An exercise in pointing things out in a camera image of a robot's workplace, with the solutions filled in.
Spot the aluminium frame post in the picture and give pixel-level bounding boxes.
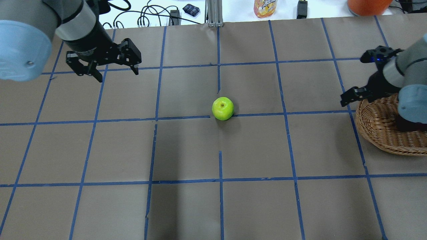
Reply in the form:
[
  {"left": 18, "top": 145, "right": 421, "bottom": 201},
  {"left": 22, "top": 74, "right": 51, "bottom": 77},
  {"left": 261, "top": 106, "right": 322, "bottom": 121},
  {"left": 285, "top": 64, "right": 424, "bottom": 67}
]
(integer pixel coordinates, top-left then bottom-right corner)
[{"left": 205, "top": 0, "right": 223, "bottom": 28}]

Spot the green apple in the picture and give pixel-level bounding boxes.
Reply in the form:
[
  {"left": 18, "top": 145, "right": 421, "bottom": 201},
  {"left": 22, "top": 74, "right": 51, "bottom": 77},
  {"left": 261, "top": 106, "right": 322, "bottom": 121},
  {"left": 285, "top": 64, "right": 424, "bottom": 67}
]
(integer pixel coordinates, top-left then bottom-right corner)
[{"left": 211, "top": 97, "right": 234, "bottom": 121}]

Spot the black power adapter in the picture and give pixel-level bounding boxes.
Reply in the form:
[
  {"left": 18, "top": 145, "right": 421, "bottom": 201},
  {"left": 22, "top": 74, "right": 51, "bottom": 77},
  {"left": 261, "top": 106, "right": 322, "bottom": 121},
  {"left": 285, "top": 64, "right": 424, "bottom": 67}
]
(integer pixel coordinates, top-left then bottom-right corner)
[{"left": 168, "top": 9, "right": 181, "bottom": 26}]

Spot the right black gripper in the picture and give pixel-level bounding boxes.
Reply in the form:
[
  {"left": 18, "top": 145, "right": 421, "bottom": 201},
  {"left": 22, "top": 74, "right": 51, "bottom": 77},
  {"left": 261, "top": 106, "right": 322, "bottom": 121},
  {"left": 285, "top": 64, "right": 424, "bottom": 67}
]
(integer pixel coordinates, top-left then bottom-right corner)
[{"left": 340, "top": 69, "right": 401, "bottom": 107}]

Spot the dark blue small pouch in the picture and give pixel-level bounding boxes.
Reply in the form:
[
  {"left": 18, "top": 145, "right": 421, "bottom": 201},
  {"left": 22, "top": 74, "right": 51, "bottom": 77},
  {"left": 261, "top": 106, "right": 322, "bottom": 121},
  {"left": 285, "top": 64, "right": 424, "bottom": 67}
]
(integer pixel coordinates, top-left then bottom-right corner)
[{"left": 182, "top": 4, "right": 201, "bottom": 17}]

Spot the orange drink bottle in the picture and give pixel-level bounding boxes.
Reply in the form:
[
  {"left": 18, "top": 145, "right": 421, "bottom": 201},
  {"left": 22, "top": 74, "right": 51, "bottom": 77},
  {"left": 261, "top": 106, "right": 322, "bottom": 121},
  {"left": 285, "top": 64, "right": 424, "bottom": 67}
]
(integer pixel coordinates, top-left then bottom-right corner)
[{"left": 254, "top": 0, "right": 277, "bottom": 18}]

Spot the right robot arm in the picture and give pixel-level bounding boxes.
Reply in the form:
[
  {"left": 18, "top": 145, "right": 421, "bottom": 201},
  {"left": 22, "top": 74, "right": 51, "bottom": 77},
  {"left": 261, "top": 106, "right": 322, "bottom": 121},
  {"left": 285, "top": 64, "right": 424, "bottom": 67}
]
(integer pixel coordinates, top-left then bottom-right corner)
[{"left": 340, "top": 35, "right": 427, "bottom": 124}]

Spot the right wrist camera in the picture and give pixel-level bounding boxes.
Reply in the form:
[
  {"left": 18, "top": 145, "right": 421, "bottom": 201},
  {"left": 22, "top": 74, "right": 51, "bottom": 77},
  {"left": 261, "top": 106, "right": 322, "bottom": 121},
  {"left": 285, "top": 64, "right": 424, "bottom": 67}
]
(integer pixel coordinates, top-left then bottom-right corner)
[{"left": 359, "top": 46, "right": 403, "bottom": 69}]

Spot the wicker basket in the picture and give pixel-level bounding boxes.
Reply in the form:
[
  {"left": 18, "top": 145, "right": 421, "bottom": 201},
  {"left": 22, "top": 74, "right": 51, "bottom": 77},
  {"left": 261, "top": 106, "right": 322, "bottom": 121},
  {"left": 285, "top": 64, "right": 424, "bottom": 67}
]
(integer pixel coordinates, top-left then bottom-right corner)
[{"left": 355, "top": 94, "right": 427, "bottom": 156}]

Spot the orange object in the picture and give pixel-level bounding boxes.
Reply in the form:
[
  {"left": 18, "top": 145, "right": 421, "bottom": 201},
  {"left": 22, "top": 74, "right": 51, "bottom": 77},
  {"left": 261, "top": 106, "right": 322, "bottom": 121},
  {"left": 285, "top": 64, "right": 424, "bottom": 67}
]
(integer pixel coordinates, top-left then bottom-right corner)
[{"left": 347, "top": 0, "right": 392, "bottom": 16}]

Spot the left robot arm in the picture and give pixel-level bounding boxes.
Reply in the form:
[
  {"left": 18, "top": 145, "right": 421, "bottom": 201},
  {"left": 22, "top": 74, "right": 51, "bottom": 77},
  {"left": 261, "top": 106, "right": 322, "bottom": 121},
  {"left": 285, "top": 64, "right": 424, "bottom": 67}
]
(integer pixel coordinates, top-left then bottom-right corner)
[{"left": 0, "top": 0, "right": 142, "bottom": 83}]

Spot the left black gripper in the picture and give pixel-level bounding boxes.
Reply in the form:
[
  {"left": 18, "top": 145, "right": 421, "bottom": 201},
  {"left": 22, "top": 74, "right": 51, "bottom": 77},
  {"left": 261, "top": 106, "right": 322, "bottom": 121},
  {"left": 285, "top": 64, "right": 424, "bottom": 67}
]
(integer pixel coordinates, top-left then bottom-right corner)
[{"left": 64, "top": 21, "right": 142, "bottom": 83}]

